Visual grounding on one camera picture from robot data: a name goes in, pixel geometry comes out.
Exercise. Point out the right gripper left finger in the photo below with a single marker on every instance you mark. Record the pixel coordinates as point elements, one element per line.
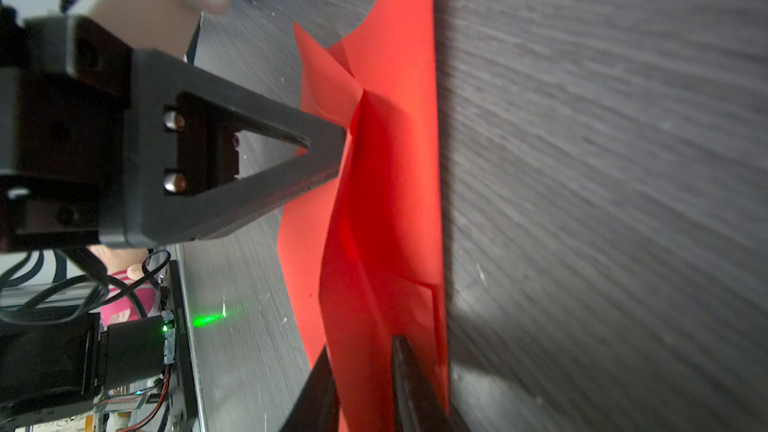
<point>317,408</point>

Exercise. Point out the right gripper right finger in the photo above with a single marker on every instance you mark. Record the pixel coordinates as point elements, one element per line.
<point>416,405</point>

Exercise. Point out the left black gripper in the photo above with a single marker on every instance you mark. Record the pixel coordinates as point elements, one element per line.
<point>64,88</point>

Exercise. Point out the red square paper sheet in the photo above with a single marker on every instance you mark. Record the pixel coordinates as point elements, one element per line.
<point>362,255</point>

